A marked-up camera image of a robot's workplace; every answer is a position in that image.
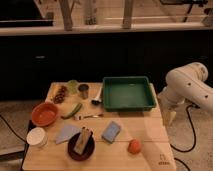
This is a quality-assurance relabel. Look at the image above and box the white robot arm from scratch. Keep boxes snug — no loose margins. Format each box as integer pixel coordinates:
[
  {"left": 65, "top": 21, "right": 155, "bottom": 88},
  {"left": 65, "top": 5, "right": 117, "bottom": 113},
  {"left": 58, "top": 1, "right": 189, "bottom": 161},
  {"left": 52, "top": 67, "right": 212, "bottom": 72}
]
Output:
[{"left": 157, "top": 62, "right": 213, "bottom": 126}]

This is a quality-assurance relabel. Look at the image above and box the green plastic tray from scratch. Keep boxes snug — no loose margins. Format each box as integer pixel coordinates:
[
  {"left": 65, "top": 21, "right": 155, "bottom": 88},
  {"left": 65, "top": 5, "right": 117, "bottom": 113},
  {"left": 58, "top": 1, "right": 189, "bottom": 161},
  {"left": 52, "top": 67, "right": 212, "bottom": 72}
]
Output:
[{"left": 103, "top": 76, "right": 156, "bottom": 112}]

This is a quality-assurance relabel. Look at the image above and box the blue sponge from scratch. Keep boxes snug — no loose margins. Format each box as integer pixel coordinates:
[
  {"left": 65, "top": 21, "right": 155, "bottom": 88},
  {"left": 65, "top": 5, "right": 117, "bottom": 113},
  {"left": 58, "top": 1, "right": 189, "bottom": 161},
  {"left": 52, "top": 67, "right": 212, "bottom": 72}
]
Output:
[{"left": 101, "top": 121, "right": 121, "bottom": 143}]

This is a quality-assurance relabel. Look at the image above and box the wooden block on plate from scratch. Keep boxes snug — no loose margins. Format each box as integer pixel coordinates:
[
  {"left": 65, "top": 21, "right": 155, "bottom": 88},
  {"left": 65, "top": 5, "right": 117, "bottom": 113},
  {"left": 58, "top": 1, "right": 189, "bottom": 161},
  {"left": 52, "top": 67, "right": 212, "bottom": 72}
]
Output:
[{"left": 74, "top": 127, "right": 92, "bottom": 155}]

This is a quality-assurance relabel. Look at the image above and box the grey metal cup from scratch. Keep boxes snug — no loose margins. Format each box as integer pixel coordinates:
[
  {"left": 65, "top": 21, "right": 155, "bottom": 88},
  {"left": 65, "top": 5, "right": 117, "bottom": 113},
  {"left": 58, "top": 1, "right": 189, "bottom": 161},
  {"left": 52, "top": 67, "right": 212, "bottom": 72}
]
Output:
[{"left": 78, "top": 84, "right": 89, "bottom": 99}]

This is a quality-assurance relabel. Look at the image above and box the dark round plate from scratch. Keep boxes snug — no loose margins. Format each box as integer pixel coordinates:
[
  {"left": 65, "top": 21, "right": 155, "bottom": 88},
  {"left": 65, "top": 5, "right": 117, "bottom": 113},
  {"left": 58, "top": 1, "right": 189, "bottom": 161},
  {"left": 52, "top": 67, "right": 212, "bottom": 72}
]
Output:
[{"left": 67, "top": 133, "right": 95, "bottom": 161}]

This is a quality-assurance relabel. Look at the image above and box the green cucumber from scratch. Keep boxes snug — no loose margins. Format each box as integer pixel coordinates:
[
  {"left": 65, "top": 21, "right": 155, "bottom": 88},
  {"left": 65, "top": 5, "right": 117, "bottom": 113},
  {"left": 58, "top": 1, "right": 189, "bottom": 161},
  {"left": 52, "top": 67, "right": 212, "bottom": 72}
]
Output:
[{"left": 61, "top": 103, "right": 82, "bottom": 119}]

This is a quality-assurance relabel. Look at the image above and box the light blue cloth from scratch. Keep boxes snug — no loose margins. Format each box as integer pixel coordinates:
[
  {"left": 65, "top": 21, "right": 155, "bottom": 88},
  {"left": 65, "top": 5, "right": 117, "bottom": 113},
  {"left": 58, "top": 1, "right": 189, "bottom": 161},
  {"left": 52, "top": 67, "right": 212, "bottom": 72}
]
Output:
[{"left": 55, "top": 125, "right": 81, "bottom": 144}]

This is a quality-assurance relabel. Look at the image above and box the green plastic cup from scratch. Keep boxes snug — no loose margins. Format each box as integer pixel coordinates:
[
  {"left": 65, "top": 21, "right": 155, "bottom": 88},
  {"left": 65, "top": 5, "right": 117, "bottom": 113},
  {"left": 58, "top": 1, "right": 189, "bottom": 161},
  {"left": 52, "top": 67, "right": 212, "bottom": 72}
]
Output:
[{"left": 67, "top": 80, "right": 78, "bottom": 94}]

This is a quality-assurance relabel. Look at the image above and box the bunch of dark grapes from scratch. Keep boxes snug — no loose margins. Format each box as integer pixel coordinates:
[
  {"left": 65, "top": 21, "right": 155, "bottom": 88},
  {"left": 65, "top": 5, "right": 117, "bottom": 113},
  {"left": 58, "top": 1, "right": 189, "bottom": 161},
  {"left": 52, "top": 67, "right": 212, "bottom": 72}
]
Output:
[{"left": 53, "top": 86, "right": 68, "bottom": 104}]

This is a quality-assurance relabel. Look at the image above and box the orange bowl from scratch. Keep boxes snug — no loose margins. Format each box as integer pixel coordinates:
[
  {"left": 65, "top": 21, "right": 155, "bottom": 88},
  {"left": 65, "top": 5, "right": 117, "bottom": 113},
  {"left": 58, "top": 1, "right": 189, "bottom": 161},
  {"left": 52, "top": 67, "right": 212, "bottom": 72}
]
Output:
[{"left": 31, "top": 102, "right": 58, "bottom": 127}]

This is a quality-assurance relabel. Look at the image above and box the white cup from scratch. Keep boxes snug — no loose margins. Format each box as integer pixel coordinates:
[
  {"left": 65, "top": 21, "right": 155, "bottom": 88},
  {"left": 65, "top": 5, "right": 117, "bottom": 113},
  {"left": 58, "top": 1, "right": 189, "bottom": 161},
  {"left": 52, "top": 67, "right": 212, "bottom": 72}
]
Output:
[{"left": 26, "top": 127, "right": 48, "bottom": 147}]

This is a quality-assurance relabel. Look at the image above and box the black cable right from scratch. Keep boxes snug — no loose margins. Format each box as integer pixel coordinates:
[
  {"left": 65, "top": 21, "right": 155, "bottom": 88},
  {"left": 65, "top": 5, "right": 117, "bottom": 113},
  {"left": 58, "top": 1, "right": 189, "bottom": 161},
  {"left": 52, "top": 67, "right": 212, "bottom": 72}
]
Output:
[{"left": 169, "top": 104, "right": 198, "bottom": 154}]

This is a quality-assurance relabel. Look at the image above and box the black cable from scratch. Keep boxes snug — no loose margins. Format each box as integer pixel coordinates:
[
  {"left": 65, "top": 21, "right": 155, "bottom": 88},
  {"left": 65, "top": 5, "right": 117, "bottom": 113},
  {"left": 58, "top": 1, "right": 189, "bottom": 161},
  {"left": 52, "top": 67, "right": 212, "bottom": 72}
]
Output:
[
  {"left": 0, "top": 114, "right": 28, "bottom": 145},
  {"left": 169, "top": 104, "right": 198, "bottom": 154}
]

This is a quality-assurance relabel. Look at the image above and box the black cable left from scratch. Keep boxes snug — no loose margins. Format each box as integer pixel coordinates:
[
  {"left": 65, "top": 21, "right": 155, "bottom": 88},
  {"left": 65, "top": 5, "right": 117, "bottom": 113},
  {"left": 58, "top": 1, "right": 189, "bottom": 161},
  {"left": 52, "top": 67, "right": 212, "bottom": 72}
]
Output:
[{"left": 0, "top": 114, "right": 28, "bottom": 145}]

